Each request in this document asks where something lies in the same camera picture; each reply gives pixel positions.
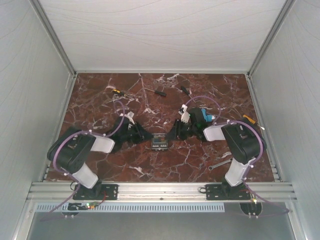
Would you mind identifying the black screwdriver middle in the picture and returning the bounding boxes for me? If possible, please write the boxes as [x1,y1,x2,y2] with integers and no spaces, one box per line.
[145,88,167,97]

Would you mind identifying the black fuse box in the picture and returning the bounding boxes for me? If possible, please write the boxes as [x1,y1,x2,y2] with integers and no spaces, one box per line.
[151,139,169,151]

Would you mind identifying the silver wrench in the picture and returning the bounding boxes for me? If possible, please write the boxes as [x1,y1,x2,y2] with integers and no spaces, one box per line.
[208,158,233,171]

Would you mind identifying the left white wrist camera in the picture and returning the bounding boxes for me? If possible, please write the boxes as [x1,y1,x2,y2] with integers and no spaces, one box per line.
[119,111,136,125]

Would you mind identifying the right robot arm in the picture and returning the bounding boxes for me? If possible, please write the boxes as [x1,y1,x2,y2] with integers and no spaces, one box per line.
[165,105,267,199]

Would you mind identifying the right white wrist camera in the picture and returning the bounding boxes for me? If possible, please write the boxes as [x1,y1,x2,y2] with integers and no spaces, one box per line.
[178,104,190,124]

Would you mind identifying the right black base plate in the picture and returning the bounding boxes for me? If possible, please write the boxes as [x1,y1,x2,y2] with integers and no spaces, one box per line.
[204,183,251,201]

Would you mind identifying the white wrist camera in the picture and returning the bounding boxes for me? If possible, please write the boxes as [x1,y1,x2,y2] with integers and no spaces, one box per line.
[178,104,190,124]
[119,111,136,125]

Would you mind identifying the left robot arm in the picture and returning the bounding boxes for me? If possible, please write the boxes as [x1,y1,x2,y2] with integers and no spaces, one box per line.
[47,114,154,199]

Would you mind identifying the blue plastic tool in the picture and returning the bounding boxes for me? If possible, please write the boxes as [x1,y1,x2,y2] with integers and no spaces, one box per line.
[201,108,217,124]

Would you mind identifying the aluminium mounting rail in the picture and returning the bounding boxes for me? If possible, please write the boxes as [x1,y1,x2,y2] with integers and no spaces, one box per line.
[26,181,297,203]

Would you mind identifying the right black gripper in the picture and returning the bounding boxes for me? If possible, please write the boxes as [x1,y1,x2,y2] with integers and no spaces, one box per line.
[164,118,196,141]

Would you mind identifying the black screwdriver right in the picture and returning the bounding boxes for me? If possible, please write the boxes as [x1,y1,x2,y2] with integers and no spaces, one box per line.
[180,85,191,98]

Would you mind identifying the orange handle screwdriver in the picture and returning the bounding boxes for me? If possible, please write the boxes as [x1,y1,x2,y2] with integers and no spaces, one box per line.
[243,114,257,125]

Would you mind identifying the yellow black screwdriver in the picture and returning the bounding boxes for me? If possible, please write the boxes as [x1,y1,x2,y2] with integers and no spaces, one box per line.
[112,89,126,96]

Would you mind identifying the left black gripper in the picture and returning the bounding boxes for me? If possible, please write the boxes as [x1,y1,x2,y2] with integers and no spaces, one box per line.
[122,122,155,146]

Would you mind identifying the slotted grey cable duct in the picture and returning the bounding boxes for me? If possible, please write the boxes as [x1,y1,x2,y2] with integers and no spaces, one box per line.
[34,202,225,213]

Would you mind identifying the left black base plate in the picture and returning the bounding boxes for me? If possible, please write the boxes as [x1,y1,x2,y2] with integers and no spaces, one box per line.
[72,183,119,201]

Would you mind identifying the clear fuse box cover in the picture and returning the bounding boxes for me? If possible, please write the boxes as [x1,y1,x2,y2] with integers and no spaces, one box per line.
[151,133,169,151]

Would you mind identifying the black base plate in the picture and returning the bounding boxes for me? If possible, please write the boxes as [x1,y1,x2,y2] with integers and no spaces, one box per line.
[72,183,119,201]
[204,183,251,201]

